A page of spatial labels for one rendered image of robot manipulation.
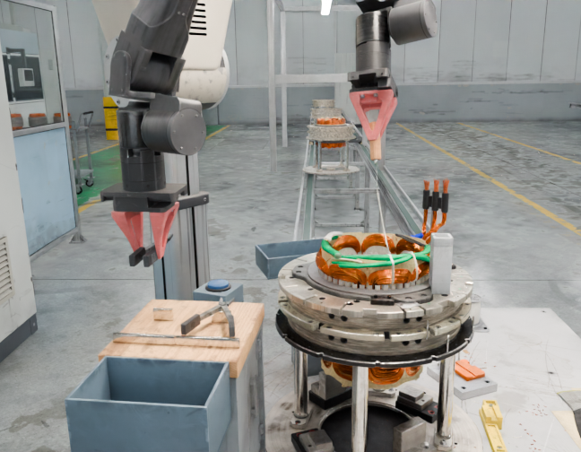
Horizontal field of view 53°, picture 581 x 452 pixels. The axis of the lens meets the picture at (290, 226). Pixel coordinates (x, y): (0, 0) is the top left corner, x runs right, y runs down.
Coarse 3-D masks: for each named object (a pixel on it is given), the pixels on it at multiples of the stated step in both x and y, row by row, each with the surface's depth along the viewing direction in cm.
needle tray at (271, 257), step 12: (300, 240) 128; (312, 240) 129; (264, 252) 127; (276, 252) 127; (288, 252) 128; (300, 252) 129; (312, 252) 130; (264, 264) 118; (276, 264) 117; (276, 276) 117; (312, 360) 126; (312, 372) 127
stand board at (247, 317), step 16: (160, 304) 93; (176, 304) 93; (192, 304) 93; (208, 304) 93; (240, 304) 93; (256, 304) 93; (144, 320) 87; (176, 320) 87; (208, 320) 87; (240, 320) 87; (256, 320) 87; (224, 336) 81; (240, 336) 81; (112, 352) 77; (128, 352) 77; (144, 352) 77; (160, 352) 77; (176, 352) 77; (192, 352) 77; (208, 352) 77; (224, 352) 77; (240, 352) 77; (240, 368) 76
